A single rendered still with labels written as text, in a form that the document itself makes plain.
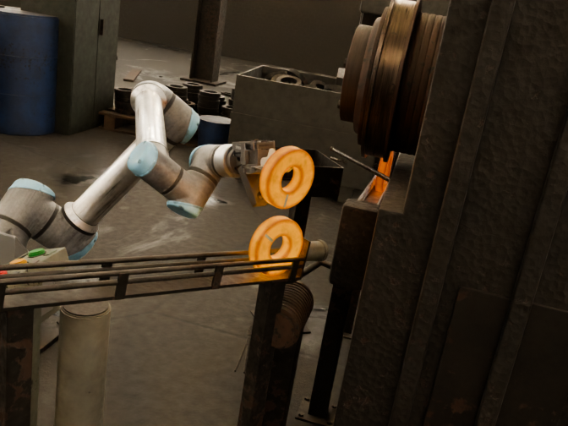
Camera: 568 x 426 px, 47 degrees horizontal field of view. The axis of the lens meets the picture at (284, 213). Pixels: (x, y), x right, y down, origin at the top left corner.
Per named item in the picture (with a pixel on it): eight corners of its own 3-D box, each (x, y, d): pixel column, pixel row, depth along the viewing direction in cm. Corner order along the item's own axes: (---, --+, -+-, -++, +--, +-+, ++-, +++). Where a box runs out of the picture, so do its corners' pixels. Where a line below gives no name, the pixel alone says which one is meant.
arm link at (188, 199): (153, 199, 175) (177, 162, 180) (185, 222, 181) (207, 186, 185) (168, 198, 168) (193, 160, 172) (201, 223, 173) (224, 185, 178)
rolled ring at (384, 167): (385, 159, 282) (393, 161, 282) (374, 197, 277) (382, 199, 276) (385, 139, 265) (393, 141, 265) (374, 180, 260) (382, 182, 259)
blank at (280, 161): (322, 151, 161) (313, 147, 163) (277, 146, 150) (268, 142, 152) (305, 210, 165) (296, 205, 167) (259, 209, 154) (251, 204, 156)
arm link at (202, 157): (202, 185, 186) (219, 157, 189) (228, 187, 177) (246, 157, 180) (180, 166, 181) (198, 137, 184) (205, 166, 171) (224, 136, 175)
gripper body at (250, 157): (253, 141, 160) (225, 142, 169) (255, 176, 161) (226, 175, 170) (277, 140, 165) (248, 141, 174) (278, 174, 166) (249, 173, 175)
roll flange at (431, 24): (420, 151, 216) (453, 5, 201) (413, 185, 173) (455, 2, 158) (390, 145, 218) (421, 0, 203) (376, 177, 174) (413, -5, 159)
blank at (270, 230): (278, 286, 168) (270, 281, 170) (313, 237, 170) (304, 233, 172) (244, 259, 157) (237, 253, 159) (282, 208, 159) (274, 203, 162)
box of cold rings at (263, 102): (370, 178, 526) (390, 81, 501) (365, 207, 448) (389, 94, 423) (248, 155, 538) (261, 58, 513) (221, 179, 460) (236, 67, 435)
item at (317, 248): (325, 264, 176) (331, 244, 174) (302, 267, 170) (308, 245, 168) (310, 256, 180) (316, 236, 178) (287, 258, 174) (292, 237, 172)
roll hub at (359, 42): (363, 116, 208) (380, 26, 199) (350, 130, 182) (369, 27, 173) (346, 112, 209) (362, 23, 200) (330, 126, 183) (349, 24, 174)
